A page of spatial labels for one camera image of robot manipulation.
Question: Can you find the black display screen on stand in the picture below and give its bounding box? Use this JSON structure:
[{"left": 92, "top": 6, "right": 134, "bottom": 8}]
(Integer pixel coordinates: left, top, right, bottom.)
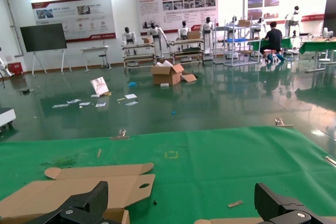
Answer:
[{"left": 19, "top": 23, "right": 72, "bottom": 76}]

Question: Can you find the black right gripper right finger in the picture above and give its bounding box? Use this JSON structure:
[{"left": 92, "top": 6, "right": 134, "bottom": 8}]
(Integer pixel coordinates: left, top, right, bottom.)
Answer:
[{"left": 254, "top": 183, "right": 336, "bottom": 224}]

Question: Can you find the small white table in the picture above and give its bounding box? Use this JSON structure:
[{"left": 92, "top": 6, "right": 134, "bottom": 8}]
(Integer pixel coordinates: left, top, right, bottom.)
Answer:
[{"left": 80, "top": 45, "right": 111, "bottom": 73}]

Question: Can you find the seated person in black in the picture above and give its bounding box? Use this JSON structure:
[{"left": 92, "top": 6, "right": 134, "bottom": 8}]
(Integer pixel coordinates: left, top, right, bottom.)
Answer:
[{"left": 259, "top": 21, "right": 284, "bottom": 64}]

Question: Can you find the white metal rack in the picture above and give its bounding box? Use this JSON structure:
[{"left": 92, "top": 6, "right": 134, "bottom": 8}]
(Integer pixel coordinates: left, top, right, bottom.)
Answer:
[{"left": 213, "top": 18, "right": 264, "bottom": 67}]

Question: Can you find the white leaning sign on floor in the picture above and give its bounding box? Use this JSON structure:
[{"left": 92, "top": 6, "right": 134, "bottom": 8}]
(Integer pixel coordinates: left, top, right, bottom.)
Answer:
[{"left": 90, "top": 77, "right": 109, "bottom": 97}]

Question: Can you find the black monitor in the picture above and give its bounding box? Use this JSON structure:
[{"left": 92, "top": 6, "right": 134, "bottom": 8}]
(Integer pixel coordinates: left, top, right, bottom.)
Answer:
[{"left": 323, "top": 0, "right": 336, "bottom": 38}]

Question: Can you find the clear plastic scrap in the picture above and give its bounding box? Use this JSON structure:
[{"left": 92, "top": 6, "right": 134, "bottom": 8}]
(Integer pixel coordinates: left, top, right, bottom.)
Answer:
[{"left": 41, "top": 155, "right": 77, "bottom": 168}]

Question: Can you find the metal frame workbench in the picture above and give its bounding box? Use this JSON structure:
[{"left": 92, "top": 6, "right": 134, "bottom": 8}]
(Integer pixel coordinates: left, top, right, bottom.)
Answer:
[
  {"left": 169, "top": 38, "right": 205, "bottom": 65},
  {"left": 121, "top": 41, "right": 158, "bottom": 72}
]

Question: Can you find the white black humanoid robot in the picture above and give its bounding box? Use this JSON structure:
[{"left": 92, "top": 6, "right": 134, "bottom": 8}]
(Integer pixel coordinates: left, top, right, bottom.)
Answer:
[
  {"left": 146, "top": 22, "right": 170, "bottom": 58},
  {"left": 121, "top": 26, "right": 138, "bottom": 51},
  {"left": 177, "top": 20, "right": 192, "bottom": 51},
  {"left": 255, "top": 16, "right": 266, "bottom": 39},
  {"left": 227, "top": 15, "right": 239, "bottom": 38},
  {"left": 284, "top": 5, "right": 302, "bottom": 38},
  {"left": 200, "top": 17, "right": 215, "bottom": 61}
]

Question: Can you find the red box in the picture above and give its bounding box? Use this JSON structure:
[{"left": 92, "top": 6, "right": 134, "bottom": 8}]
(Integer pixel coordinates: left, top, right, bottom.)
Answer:
[{"left": 7, "top": 61, "right": 24, "bottom": 77}]

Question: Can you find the black stool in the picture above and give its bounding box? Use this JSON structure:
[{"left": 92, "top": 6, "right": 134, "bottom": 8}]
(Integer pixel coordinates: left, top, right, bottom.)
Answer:
[{"left": 98, "top": 54, "right": 113, "bottom": 71}]

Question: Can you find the large open cardboard box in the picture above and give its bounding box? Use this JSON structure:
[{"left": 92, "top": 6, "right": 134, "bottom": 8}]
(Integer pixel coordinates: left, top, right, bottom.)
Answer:
[{"left": 150, "top": 60, "right": 198, "bottom": 86}]

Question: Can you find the green table cloth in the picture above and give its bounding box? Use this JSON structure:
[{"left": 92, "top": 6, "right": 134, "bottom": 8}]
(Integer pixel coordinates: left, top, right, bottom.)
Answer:
[{"left": 0, "top": 125, "right": 336, "bottom": 224}]

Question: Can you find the green covered table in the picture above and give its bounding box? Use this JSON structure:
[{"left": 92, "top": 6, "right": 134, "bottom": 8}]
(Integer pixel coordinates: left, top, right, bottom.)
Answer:
[
  {"left": 298, "top": 40, "right": 336, "bottom": 73},
  {"left": 247, "top": 37, "right": 292, "bottom": 57}
]

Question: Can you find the white wheeled cart base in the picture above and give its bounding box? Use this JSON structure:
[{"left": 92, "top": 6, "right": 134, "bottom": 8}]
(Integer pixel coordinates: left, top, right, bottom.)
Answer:
[{"left": 0, "top": 106, "right": 17, "bottom": 131}]

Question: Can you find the open brown cardboard box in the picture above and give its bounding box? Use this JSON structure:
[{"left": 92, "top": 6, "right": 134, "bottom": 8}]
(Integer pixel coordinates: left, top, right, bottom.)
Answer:
[
  {"left": 194, "top": 217, "right": 266, "bottom": 224},
  {"left": 0, "top": 162, "right": 156, "bottom": 224}
]

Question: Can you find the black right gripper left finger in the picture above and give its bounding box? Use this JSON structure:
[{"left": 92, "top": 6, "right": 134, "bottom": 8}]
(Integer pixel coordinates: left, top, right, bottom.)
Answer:
[{"left": 25, "top": 181, "right": 109, "bottom": 224}]

